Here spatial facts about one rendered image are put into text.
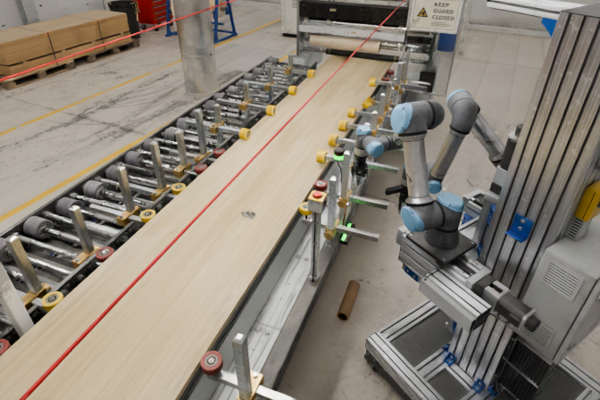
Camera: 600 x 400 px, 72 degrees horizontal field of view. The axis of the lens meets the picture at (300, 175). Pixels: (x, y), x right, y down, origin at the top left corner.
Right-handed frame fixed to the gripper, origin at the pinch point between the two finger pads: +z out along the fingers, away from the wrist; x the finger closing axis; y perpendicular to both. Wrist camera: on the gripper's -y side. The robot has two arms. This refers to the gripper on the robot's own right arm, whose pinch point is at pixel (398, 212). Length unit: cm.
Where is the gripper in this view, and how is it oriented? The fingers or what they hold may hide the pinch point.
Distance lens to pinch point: 245.8
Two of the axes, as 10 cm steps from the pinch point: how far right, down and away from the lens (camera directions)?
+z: -0.1, 8.4, 5.4
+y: 9.3, 2.0, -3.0
